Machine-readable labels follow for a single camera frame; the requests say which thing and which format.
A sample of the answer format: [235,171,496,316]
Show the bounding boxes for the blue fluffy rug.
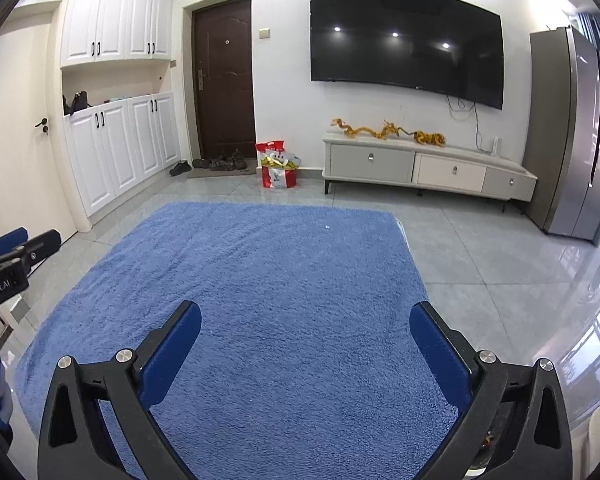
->
[12,202,463,480]

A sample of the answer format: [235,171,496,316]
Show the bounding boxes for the red white gift bag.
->
[261,156,301,189]
[255,140,286,166]

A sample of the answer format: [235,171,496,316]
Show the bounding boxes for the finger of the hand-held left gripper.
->
[10,230,62,275]
[0,227,29,261]

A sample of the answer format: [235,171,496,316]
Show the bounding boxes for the brown doormat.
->
[186,162,257,180]

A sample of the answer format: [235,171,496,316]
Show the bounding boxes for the television cables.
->
[447,92,483,153]

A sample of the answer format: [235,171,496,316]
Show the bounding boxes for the grey white television cabinet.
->
[321,130,538,213]

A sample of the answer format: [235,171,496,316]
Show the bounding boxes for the white wall cabinet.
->
[60,0,175,67]

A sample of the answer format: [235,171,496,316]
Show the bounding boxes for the golden tiger ornament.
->
[412,130,448,149]

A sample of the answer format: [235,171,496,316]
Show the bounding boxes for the grey curtain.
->
[577,10,600,61]

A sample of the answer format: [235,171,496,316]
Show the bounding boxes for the grey refrigerator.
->
[522,25,600,248]

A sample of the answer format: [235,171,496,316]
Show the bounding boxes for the dark brown entrance door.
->
[191,0,258,161]

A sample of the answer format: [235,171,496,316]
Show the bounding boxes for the black handbag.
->
[62,91,92,116]

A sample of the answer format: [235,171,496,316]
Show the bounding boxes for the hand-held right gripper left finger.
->
[37,301,202,480]

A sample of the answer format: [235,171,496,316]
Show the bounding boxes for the black wall television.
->
[309,0,505,111]

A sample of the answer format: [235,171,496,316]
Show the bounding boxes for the white base cabinet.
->
[61,92,182,221]

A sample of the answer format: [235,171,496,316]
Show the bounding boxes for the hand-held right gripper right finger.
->
[410,301,573,480]

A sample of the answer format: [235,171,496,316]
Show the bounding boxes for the golden dragon ornament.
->
[330,117,401,142]

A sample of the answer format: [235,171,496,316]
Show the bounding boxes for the white interior door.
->
[0,2,81,246]

